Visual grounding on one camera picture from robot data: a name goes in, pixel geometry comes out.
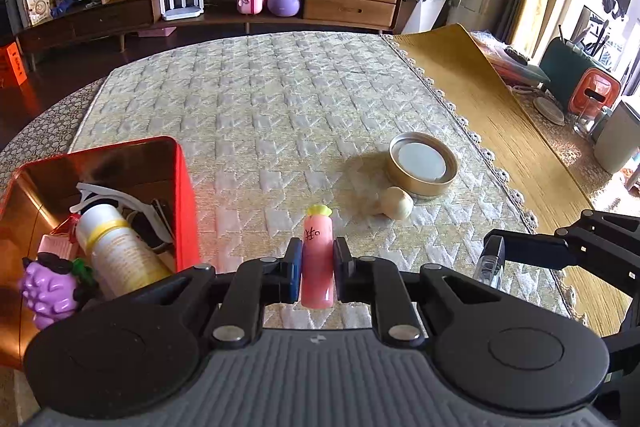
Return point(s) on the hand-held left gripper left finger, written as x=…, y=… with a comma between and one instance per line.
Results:
x=295, y=274

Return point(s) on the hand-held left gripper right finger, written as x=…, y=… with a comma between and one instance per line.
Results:
x=342, y=274

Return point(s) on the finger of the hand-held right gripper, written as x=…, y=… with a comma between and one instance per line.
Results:
x=535, y=249

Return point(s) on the pink toy tube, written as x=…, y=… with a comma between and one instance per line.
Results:
x=317, y=252

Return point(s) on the red tin box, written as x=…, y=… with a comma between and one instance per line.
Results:
x=187, y=207

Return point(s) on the white yellow bottle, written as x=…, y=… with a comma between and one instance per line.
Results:
x=120, y=247

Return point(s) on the white hanger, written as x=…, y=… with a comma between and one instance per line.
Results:
x=100, y=193

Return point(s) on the pink block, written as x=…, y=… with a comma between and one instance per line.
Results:
x=55, y=248

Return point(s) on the purple grape toy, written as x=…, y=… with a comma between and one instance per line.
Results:
x=50, y=292

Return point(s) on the beige wooden mushroom toy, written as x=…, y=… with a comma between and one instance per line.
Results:
x=397, y=203

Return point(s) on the grey white container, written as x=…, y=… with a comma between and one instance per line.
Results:
x=617, y=142

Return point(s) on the golden yellow table mat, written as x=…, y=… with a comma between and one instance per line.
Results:
x=500, y=117

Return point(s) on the clear drinking glass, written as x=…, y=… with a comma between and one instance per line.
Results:
x=587, y=122

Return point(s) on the gold jar lid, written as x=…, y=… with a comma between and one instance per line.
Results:
x=422, y=162

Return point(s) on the round white coaster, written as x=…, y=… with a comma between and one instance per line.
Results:
x=548, y=111

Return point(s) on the cream quilted table cover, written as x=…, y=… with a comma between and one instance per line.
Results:
x=275, y=107

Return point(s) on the teal toaster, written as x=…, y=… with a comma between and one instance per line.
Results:
x=560, y=62

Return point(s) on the plastic wrapped stack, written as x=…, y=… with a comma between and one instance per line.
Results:
x=505, y=59

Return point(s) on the white router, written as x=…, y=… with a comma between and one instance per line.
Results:
x=182, y=9

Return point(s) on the patterned lace tablecloth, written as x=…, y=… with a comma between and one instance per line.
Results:
x=50, y=122

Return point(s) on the wooden tv cabinet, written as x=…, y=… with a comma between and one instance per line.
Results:
x=125, y=14

